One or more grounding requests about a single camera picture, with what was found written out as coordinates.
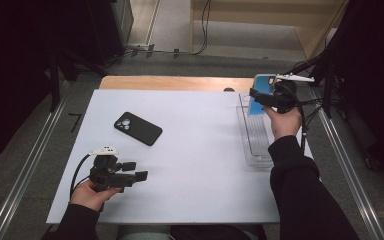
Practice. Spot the black metal stand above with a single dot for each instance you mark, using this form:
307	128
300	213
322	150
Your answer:
55	83
327	90

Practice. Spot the person's black jacket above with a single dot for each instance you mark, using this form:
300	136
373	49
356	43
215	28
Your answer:
213	234

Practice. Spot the light wooden shelf unit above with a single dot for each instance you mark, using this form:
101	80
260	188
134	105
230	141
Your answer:
263	20

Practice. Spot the small dark round object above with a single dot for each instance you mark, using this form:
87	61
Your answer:
229	89

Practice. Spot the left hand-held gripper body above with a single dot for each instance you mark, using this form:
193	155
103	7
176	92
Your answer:
105	176

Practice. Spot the black phone case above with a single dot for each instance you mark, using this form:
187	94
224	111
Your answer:
143	131

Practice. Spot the blue phone case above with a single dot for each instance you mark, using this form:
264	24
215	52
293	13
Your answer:
262	83

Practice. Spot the wooden table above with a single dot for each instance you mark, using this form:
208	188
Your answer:
173	82

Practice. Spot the black curtain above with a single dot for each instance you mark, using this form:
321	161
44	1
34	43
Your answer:
10	66
373	66

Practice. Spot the black cabinet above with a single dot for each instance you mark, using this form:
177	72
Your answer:
113	26

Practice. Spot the metal floor rail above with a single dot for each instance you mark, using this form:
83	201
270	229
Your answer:
350	170
26	170

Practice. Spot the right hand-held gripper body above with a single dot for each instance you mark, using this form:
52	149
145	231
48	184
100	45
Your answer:
285	95

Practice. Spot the person's left hand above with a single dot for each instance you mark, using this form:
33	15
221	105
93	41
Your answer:
90	198

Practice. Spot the clear plastic rack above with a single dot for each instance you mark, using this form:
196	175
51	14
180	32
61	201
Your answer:
255	140

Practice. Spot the person's right hand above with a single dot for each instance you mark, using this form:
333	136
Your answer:
285	123

